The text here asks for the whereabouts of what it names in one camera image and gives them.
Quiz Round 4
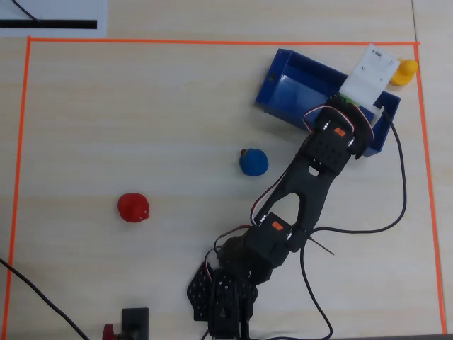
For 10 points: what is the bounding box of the white paper with black bar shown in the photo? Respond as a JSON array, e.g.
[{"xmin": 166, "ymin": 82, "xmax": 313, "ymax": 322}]
[{"xmin": 0, "ymin": 0, "xmax": 107, "ymax": 38}]

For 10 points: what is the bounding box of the black cable tie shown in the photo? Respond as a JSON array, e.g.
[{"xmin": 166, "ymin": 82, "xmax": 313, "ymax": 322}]
[{"xmin": 308, "ymin": 237, "xmax": 334, "ymax": 256}]

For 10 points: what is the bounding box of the orange tape strip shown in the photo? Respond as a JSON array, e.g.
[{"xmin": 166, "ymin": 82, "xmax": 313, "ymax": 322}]
[
  {"xmin": 1, "ymin": 37, "xmax": 33, "ymax": 340},
  {"xmin": 27, "ymin": 36, "xmax": 421, "ymax": 47},
  {"xmin": 413, "ymin": 42, "xmax": 447, "ymax": 336}
]

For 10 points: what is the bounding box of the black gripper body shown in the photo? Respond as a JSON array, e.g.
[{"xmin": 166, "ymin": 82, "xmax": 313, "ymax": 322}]
[{"xmin": 325, "ymin": 94, "xmax": 376, "ymax": 123}]

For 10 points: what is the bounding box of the black stand cable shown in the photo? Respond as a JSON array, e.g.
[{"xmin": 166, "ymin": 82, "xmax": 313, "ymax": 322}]
[{"xmin": 0, "ymin": 257, "xmax": 90, "ymax": 340}]

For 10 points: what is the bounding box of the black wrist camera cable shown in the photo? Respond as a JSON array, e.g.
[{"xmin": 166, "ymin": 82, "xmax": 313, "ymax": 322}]
[{"xmin": 299, "ymin": 110, "xmax": 408, "ymax": 340}]

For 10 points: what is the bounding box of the yellow rubber duck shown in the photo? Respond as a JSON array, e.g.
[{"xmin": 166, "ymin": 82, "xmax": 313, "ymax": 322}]
[{"xmin": 389, "ymin": 58, "xmax": 419, "ymax": 87}]

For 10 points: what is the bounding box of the blue plastic box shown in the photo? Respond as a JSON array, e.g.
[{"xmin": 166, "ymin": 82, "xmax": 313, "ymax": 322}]
[{"xmin": 254, "ymin": 48, "xmax": 401, "ymax": 159}]

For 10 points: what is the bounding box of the thin black cable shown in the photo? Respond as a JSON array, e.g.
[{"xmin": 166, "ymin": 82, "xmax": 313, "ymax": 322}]
[{"xmin": 11, "ymin": 0, "xmax": 42, "ymax": 23}]

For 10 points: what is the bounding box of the black camera stand red knob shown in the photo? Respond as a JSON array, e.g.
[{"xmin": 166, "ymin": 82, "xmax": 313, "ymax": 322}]
[{"xmin": 102, "ymin": 307, "xmax": 150, "ymax": 340}]

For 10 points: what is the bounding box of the blue rubber duck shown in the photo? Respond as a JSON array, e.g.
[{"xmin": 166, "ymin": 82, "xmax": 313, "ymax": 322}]
[{"xmin": 239, "ymin": 147, "xmax": 269, "ymax": 177}]

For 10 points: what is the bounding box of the red rubber duck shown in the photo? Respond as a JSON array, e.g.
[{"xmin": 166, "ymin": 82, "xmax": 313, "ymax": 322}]
[{"xmin": 117, "ymin": 192, "xmax": 151, "ymax": 223}]

